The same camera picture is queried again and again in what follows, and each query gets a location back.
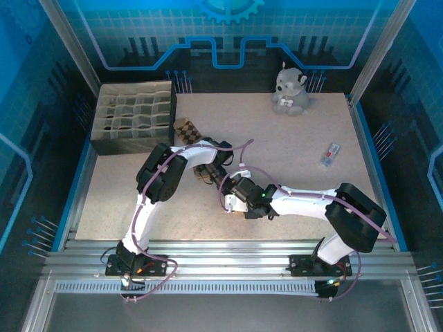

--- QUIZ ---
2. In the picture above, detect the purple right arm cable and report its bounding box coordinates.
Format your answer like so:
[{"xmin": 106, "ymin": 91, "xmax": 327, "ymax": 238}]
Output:
[{"xmin": 218, "ymin": 165, "xmax": 399, "ymax": 302}]

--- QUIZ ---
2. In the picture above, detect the grey plush animal toy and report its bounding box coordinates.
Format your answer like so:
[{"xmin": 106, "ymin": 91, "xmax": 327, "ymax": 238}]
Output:
[{"xmin": 271, "ymin": 62, "xmax": 318, "ymax": 117}]

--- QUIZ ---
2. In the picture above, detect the brown argyle sock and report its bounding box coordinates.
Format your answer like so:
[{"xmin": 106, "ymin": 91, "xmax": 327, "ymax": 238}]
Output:
[{"xmin": 172, "ymin": 117, "xmax": 204, "ymax": 146}]

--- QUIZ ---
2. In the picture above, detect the aluminium frame rail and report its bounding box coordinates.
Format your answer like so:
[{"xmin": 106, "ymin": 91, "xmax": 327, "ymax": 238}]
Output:
[{"xmin": 41, "ymin": 238, "xmax": 416, "ymax": 281}]

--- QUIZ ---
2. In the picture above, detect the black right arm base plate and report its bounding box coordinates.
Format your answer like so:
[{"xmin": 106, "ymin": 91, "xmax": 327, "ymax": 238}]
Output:
[{"xmin": 288, "ymin": 254, "xmax": 353, "ymax": 277}]

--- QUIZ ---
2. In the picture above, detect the slotted grey cable duct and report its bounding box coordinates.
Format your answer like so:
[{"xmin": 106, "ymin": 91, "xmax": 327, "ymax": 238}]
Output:
[{"xmin": 53, "ymin": 280, "xmax": 321, "ymax": 295}]

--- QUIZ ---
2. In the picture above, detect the aluminium frame post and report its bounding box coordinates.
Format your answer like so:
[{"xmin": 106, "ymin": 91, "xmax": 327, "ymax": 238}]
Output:
[
  {"xmin": 347, "ymin": 0, "xmax": 418, "ymax": 104},
  {"xmin": 37, "ymin": 0, "xmax": 111, "ymax": 104}
]

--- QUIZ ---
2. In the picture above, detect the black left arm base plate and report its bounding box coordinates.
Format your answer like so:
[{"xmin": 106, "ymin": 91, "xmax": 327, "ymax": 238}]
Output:
[{"xmin": 105, "ymin": 254, "xmax": 170, "ymax": 277}]

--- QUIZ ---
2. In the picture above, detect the blue table edge strip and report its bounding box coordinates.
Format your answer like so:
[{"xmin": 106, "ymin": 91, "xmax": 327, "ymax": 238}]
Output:
[
  {"xmin": 51, "ymin": 103, "xmax": 105, "ymax": 252},
  {"xmin": 352, "ymin": 100, "xmax": 410, "ymax": 252}
]

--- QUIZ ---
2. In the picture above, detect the grey fabric sock organizer box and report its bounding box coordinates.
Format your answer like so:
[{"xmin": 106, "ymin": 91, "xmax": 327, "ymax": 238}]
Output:
[{"xmin": 90, "ymin": 80, "xmax": 178, "ymax": 156}]

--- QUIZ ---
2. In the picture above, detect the clear packet with red label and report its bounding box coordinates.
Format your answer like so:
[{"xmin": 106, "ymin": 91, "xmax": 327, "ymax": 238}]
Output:
[{"xmin": 318, "ymin": 142, "xmax": 342, "ymax": 169}]

